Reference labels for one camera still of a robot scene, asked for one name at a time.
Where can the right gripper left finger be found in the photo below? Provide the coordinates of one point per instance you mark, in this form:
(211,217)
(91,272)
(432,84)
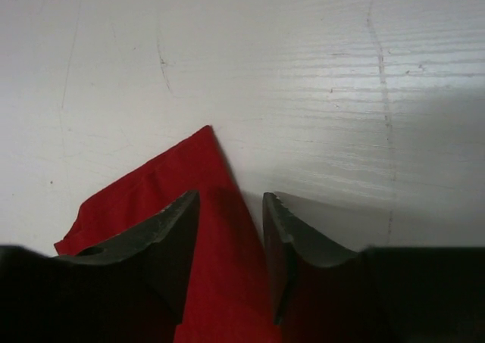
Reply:
(131,287)

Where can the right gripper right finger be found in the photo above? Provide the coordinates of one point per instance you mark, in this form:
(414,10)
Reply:
(324,292)

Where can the red t-shirt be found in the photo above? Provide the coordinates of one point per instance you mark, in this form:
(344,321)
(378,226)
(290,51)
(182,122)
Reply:
(228,299)

